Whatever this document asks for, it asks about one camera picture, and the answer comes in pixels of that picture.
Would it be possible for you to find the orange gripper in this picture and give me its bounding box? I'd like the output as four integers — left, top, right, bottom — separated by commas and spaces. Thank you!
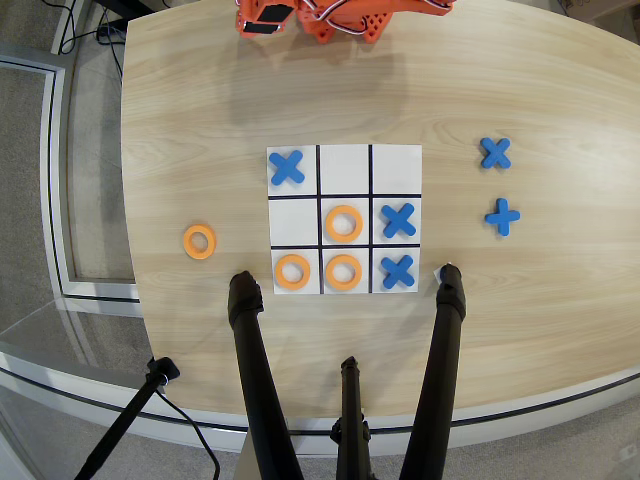
233, 0, 297, 40

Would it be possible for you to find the orange foam ring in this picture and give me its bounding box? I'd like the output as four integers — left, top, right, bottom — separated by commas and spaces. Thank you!
182, 224, 218, 260
323, 253, 364, 293
273, 253, 312, 291
324, 204, 365, 245

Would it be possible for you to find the brown cardboard box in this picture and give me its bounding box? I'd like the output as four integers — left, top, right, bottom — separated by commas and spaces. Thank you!
554, 0, 640, 24

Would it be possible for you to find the dark furniture base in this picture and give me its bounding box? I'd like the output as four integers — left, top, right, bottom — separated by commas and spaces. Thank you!
92, 0, 174, 16

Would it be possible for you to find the blue foam cross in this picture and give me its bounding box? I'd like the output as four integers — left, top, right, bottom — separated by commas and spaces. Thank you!
478, 136, 513, 171
380, 254, 419, 291
379, 201, 418, 239
483, 197, 522, 237
268, 148, 307, 187

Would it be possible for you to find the white tic-tac-toe board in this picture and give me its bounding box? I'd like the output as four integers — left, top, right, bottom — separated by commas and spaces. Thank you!
266, 143, 424, 296

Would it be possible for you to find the white framed glass panel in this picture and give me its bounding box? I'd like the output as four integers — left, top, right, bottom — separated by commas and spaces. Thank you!
0, 42, 144, 304

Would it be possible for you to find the thick black tripod leg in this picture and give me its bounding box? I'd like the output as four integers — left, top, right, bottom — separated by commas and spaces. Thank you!
227, 269, 306, 480
397, 263, 467, 480

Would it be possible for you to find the slim black stand pole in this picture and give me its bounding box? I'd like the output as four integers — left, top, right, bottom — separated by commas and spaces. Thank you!
73, 356, 181, 480

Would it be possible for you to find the black floor cable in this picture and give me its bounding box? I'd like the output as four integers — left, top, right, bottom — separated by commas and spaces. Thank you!
94, 7, 126, 81
56, 0, 87, 56

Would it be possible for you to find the black stand cable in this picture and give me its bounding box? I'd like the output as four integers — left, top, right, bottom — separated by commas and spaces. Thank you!
154, 387, 222, 480

